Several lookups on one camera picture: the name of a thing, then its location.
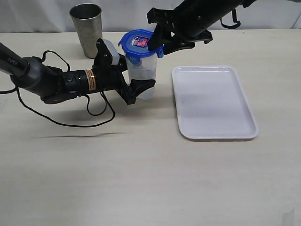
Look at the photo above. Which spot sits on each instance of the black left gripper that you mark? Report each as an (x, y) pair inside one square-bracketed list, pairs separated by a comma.
[(110, 77)]

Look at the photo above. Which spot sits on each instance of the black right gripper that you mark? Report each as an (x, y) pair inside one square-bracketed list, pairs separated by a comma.
[(179, 28)]

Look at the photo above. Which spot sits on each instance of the clear tall plastic container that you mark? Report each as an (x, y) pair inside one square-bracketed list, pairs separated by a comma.
[(141, 68)]

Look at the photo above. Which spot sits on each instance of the blue snap-lock lid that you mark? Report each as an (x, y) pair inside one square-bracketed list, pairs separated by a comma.
[(135, 46)]

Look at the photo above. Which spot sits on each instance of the stainless steel cup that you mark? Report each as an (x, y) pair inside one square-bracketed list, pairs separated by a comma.
[(87, 19)]

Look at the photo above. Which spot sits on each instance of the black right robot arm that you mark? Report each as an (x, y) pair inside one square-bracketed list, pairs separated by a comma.
[(215, 10)]

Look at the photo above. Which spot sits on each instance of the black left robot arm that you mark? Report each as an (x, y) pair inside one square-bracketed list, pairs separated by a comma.
[(54, 86)]

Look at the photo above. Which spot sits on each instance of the white rectangular plastic tray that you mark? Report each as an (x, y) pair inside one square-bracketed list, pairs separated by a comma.
[(211, 104)]

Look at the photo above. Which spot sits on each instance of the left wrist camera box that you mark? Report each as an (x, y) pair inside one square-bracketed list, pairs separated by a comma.
[(106, 55)]

